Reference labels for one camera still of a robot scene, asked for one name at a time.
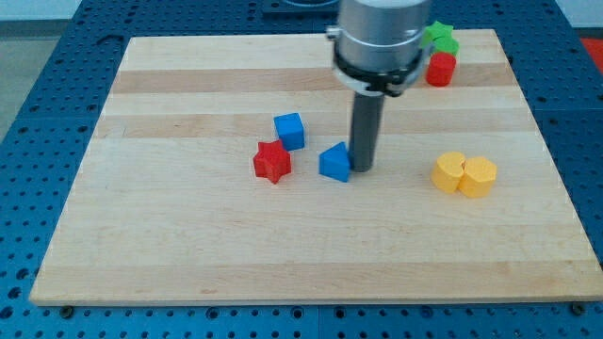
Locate blue triangle block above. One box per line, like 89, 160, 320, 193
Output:
318, 142, 350, 183

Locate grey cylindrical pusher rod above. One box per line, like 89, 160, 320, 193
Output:
349, 93, 384, 172

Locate yellow hexagon block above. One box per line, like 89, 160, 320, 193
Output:
458, 156, 497, 198

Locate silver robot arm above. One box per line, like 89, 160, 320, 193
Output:
326, 0, 432, 172

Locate green cylinder block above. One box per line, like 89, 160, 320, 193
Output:
433, 37, 460, 57

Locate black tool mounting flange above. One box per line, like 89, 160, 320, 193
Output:
332, 46, 425, 97

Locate red cylinder block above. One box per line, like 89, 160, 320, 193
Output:
425, 52, 457, 87

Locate red star block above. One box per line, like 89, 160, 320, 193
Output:
253, 139, 291, 184

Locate green star block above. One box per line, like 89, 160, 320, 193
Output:
420, 21, 454, 48

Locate yellow heart block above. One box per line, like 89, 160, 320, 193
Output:
431, 152, 465, 193

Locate blue cube block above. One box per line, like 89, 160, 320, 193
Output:
273, 112, 305, 151

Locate wooden board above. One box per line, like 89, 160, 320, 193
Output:
30, 29, 602, 306

